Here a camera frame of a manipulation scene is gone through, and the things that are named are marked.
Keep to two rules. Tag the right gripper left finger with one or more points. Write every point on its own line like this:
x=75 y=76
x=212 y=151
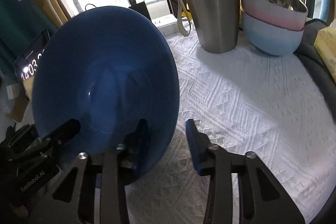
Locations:
x=92 y=188

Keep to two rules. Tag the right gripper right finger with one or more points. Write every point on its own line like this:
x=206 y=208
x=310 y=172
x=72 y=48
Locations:
x=262 y=199

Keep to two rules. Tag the dark blue bowl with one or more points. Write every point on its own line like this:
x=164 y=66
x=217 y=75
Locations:
x=108 y=68

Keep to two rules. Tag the cardboard box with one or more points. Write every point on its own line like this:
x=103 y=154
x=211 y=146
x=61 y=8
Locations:
x=17 y=109

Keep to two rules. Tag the small white box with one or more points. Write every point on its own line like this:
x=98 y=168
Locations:
x=13 y=91

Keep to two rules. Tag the white textured tablecloth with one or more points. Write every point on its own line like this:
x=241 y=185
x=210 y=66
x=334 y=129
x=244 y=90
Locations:
x=244 y=101

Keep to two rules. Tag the tablet showing clock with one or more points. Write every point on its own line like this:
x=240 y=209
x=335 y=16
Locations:
x=26 y=64

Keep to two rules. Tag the light blue bowl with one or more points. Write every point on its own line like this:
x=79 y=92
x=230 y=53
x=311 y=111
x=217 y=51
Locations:
x=270 y=39

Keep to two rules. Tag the teal curtain left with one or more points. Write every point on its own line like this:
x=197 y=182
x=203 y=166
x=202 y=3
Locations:
x=21 y=22

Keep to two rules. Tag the white power strip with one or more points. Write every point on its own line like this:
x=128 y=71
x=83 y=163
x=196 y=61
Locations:
x=167 y=24

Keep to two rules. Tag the pink bowl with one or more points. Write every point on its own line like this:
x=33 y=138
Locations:
x=291 y=17

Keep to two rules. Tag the yellow tissue pack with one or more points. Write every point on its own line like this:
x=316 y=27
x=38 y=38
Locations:
x=325 y=45

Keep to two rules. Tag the black charger block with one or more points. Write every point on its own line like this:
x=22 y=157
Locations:
x=140 y=7

